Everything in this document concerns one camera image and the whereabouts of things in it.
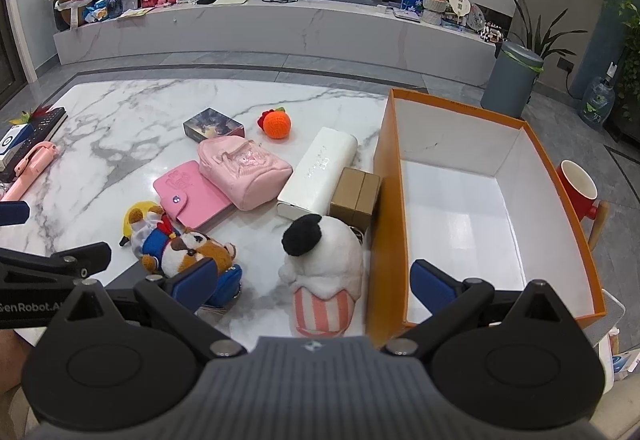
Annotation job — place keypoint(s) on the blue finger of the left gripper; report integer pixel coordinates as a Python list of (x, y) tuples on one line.
[(14, 213), (20, 270)]

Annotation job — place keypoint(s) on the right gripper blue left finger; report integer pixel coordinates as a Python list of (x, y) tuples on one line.
[(167, 309)]

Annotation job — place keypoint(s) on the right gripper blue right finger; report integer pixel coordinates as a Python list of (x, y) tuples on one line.
[(455, 306)]

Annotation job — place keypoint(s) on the red panda sailor plush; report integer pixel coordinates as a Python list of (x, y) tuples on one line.
[(165, 251)]

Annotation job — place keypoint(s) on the pink snap card wallet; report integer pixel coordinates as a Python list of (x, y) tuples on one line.
[(190, 199)]

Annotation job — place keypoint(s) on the brown cardboard box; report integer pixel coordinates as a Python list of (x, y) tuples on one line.
[(355, 197)]

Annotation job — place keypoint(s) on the white rectangular box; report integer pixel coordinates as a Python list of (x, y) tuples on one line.
[(310, 188)]

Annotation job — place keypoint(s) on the pink selfie stick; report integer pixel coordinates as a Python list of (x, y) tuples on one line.
[(27, 171)]

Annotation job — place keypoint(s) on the black remote control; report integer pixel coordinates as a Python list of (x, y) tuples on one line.
[(45, 126)]

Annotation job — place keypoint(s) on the orange cardboard storage box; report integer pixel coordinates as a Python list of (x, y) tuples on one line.
[(473, 193)]

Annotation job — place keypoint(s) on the white popcorn plush toy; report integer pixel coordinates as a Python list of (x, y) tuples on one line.
[(323, 269)]

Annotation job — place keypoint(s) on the pink mini backpack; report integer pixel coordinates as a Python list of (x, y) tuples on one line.
[(249, 175)]

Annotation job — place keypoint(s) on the red mug white inside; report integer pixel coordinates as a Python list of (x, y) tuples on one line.
[(580, 188)]

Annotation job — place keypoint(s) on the orange crochet fruit toy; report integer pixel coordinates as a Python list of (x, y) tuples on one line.
[(275, 123)]

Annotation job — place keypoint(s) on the grey pedal trash bin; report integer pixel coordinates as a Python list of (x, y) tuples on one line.
[(512, 80)]

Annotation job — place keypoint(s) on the blue water jug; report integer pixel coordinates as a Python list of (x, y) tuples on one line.
[(598, 100)]

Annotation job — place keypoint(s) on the potted green plant right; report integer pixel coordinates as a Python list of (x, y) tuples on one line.
[(543, 41)]

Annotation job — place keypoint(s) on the white marble tv cabinet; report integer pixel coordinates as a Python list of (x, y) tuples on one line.
[(316, 28)]

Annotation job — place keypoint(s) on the teddy bear in pot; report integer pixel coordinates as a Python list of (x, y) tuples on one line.
[(433, 10)]

